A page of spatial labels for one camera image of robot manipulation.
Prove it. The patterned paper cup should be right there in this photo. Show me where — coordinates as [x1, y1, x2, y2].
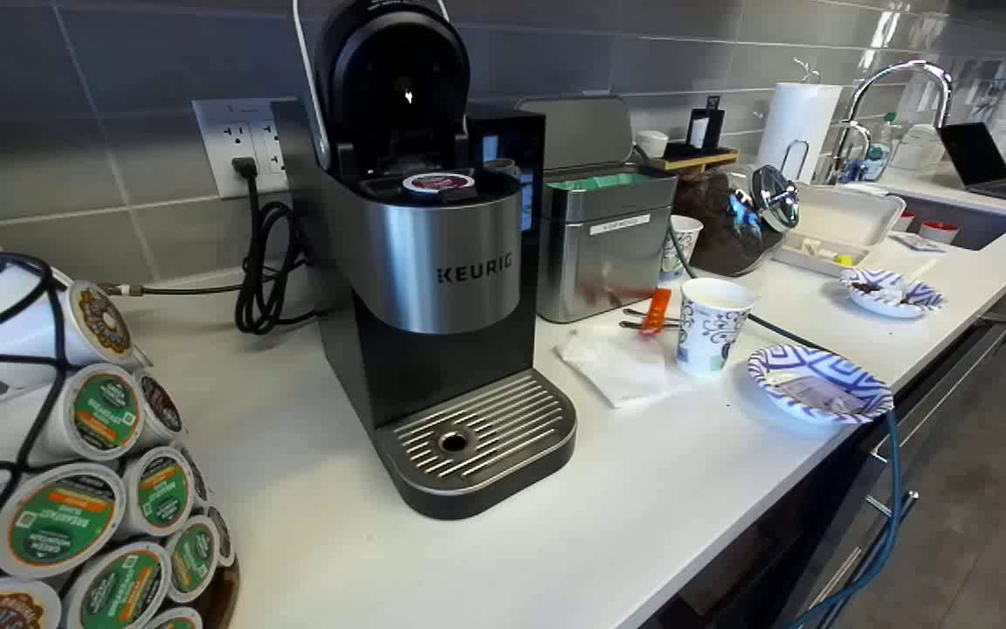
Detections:
[661, 213, 702, 279]
[674, 279, 756, 374]

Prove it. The K-cup pod carousel rack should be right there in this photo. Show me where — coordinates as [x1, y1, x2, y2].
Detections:
[0, 247, 240, 629]

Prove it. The Keurig coffee machine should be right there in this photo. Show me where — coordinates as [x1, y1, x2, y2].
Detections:
[276, 0, 575, 521]

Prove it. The white paper napkin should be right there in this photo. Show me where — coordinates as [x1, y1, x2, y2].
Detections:
[555, 329, 693, 410]

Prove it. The metal tin box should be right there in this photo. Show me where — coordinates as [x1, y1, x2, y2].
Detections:
[523, 97, 679, 326]

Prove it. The wooden shelf organizer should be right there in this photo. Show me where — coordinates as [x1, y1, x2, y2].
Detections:
[633, 95, 737, 176]

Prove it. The blue patterned paper plate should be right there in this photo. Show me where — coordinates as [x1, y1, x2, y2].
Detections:
[749, 346, 895, 427]

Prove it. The white takeout foam container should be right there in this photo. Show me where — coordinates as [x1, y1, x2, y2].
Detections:
[771, 187, 906, 276]

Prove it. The paper towel roll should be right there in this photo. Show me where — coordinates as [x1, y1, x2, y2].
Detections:
[759, 84, 842, 183]

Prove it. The small blue paper plate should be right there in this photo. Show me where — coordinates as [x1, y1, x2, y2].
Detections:
[842, 270, 943, 323]

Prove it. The chrome sink faucet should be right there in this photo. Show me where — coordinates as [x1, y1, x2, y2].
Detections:
[829, 56, 957, 190]

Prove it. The black laptop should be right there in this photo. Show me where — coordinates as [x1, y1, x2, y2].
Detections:
[939, 121, 1006, 199]

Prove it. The orange handled utensil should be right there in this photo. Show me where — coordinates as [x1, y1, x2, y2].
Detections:
[639, 287, 671, 335]

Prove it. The black power cord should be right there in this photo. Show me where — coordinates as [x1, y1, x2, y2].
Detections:
[105, 153, 303, 339]

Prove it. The white wall power outlet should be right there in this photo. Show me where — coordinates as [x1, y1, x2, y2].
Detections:
[192, 97, 286, 197]

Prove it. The blue cable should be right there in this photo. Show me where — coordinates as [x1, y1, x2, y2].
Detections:
[781, 410, 914, 629]

